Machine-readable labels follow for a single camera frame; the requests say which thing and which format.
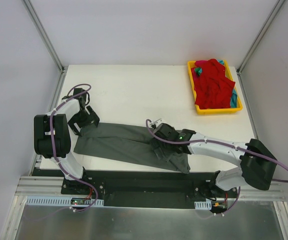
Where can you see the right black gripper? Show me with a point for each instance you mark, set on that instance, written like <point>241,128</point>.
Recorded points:
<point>157,144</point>

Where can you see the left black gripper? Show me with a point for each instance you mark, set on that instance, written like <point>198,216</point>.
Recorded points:
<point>84,121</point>

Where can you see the dark grey t shirt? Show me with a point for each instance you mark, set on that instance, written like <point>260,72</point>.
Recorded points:
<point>130,144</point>

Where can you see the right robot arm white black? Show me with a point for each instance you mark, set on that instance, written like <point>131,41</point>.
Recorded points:
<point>251,159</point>

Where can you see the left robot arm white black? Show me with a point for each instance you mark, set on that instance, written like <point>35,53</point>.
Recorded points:
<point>52,138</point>

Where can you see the red t shirt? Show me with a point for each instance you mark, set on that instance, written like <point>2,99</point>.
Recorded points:
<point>212,85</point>

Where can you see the yellow plastic bin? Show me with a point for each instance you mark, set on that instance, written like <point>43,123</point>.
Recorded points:
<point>213,88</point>

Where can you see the teal t shirt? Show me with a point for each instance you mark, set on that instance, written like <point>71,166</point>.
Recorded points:
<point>234,98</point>

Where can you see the magenta t shirt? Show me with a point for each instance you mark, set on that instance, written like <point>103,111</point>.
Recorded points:
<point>199,63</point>

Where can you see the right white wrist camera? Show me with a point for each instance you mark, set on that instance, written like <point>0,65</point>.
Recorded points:
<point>156,123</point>

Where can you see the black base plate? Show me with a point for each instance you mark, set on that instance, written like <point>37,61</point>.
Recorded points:
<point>135,189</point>

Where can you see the right white cable duct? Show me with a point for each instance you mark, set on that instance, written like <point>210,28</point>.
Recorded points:
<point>203,205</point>

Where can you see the white cable duct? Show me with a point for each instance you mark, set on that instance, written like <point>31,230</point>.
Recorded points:
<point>203,205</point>
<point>52,201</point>

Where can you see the front aluminium rail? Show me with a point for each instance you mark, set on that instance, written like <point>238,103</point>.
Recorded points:
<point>51,186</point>

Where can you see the left white cable duct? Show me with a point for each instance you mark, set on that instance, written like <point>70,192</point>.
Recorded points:
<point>52,201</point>

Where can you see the left aluminium frame post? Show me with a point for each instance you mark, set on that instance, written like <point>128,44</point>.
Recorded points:
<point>43,34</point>

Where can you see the aluminium frame post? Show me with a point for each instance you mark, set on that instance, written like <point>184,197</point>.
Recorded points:
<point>43,34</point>
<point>261,34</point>

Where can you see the right aluminium frame post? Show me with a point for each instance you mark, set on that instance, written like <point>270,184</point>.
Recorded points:
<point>261,34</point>

